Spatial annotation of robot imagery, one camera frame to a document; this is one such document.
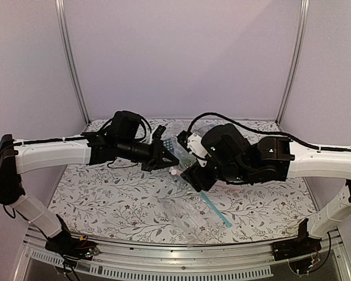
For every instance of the clear blue zipper bag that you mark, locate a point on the clear blue zipper bag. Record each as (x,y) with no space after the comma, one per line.
(194,218)

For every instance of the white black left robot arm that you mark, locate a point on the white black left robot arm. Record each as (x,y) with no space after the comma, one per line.
(127,135)

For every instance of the clear pink zipper bag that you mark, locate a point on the clear pink zipper bag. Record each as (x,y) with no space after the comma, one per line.
(175,126)

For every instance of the right aluminium frame post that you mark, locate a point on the right aluminium frame post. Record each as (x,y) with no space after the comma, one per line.
(295,59)

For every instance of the left aluminium frame post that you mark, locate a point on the left aluminium frame post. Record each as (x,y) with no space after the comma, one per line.
(68,52)

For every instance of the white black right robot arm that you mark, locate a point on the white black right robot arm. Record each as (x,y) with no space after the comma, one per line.
(224,154)

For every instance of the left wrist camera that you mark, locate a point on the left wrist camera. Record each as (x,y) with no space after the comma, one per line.
(158,132)

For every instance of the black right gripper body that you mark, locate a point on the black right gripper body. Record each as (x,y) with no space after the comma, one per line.
(195,177)

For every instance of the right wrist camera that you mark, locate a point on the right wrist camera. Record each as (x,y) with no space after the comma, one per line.
(191,142)

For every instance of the front aluminium rail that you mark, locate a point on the front aluminium rail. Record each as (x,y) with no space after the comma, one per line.
(128,260)

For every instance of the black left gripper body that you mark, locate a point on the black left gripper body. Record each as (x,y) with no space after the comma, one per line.
(150,164)

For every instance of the floral patterned table mat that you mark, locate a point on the floral patterned table mat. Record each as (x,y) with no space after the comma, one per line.
(118,200)

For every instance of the aluminium frame post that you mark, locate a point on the aluminium frame post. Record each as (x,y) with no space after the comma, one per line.
(68,52)
(295,59)

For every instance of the small circuit board with wires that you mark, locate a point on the small circuit board with wires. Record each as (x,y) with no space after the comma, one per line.
(86,249)

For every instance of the light blue plastic basket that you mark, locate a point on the light blue plastic basket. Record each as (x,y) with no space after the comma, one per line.
(170,144)

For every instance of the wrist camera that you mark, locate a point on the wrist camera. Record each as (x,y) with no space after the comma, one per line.
(191,142)
(158,132)

